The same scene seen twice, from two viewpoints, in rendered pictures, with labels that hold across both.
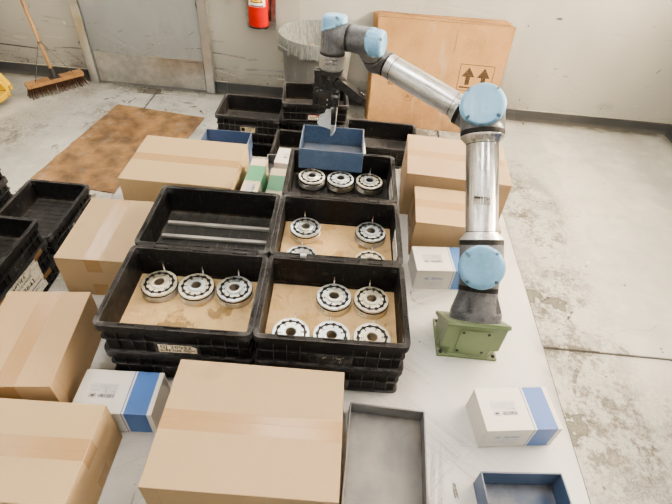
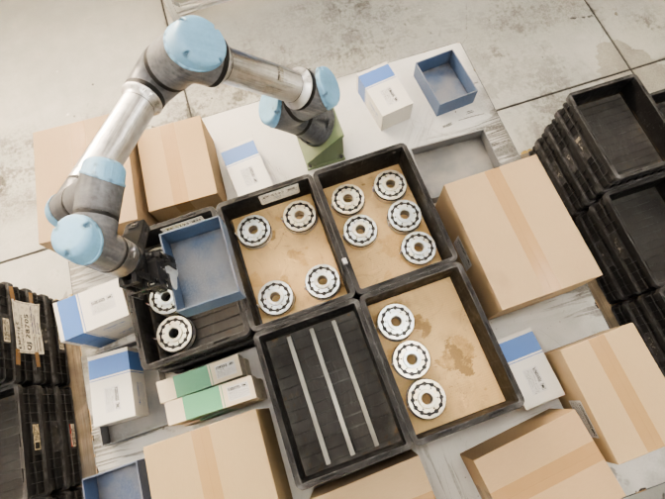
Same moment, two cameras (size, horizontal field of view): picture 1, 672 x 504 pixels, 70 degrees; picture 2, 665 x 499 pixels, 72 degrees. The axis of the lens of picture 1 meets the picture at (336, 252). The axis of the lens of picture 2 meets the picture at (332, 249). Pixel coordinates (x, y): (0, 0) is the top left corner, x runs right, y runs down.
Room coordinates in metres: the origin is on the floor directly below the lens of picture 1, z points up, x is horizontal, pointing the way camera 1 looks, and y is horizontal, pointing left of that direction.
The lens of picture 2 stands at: (1.11, 0.45, 2.14)
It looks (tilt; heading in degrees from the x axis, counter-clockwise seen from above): 71 degrees down; 259
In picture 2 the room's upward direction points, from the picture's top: 8 degrees counter-clockwise
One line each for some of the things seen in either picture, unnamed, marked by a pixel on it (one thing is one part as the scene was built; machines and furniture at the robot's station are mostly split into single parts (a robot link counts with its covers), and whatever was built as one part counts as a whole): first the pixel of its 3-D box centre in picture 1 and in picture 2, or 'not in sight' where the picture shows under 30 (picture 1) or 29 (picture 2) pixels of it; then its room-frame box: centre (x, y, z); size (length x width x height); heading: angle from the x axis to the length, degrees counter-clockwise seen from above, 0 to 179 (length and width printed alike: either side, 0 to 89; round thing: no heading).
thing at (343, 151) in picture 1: (332, 147); (202, 265); (1.35, 0.04, 1.10); 0.20 x 0.15 x 0.07; 91
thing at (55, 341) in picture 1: (38, 352); (536, 472); (0.70, 0.77, 0.78); 0.30 x 0.22 x 0.16; 6
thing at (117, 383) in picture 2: (299, 166); (118, 386); (1.76, 0.19, 0.75); 0.20 x 0.12 x 0.09; 87
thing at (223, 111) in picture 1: (252, 130); not in sight; (2.79, 0.61, 0.31); 0.40 x 0.30 x 0.34; 90
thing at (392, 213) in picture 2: (331, 336); (404, 215); (0.79, -0.01, 0.86); 0.10 x 0.10 x 0.01
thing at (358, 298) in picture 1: (371, 299); (347, 199); (0.93, -0.12, 0.86); 0.10 x 0.10 x 0.01
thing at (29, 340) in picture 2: not in sight; (28, 327); (2.23, -0.21, 0.41); 0.31 x 0.02 x 0.16; 90
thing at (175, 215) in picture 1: (214, 231); (331, 388); (1.16, 0.40, 0.87); 0.40 x 0.30 x 0.11; 91
